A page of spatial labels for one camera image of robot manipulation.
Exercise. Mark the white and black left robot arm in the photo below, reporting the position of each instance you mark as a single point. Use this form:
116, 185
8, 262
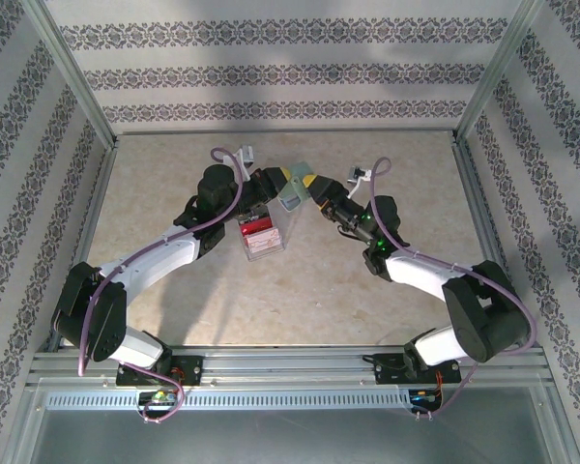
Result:
164, 256

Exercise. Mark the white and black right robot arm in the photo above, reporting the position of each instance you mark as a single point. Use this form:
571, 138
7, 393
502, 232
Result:
415, 275

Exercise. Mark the red card in stand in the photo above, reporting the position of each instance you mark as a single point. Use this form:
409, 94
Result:
253, 228

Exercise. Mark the white floral VIP card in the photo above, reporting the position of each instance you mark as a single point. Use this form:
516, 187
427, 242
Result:
263, 242

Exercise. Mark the clear acrylic card stand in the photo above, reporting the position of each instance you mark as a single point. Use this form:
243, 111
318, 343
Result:
266, 251

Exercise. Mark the small electronics board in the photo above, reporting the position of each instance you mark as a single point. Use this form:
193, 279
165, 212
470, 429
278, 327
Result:
423, 397
158, 397

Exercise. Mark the grey metal panel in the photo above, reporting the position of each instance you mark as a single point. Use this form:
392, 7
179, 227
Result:
290, 440

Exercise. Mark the thin aluminium back rail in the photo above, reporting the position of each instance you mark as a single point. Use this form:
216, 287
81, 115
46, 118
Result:
290, 131

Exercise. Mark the aluminium side rail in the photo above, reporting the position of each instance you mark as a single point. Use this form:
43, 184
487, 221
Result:
84, 241
494, 241

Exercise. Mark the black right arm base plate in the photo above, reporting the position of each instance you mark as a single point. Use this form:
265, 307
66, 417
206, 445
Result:
386, 369

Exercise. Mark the aluminium frame rail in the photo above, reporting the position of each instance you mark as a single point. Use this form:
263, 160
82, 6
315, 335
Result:
290, 362

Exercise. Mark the aluminium frame post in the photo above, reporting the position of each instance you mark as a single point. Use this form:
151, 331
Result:
501, 72
75, 72

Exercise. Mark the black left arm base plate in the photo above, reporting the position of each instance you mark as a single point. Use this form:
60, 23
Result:
188, 369

